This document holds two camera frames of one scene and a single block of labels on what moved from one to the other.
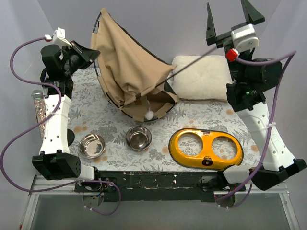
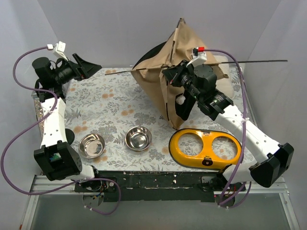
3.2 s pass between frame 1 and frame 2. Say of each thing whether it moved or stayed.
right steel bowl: stayed
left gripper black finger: moved
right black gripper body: moved
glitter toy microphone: stayed
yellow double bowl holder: stayed
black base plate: stayed
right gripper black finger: moved
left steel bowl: stayed
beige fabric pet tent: moved
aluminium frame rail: stayed
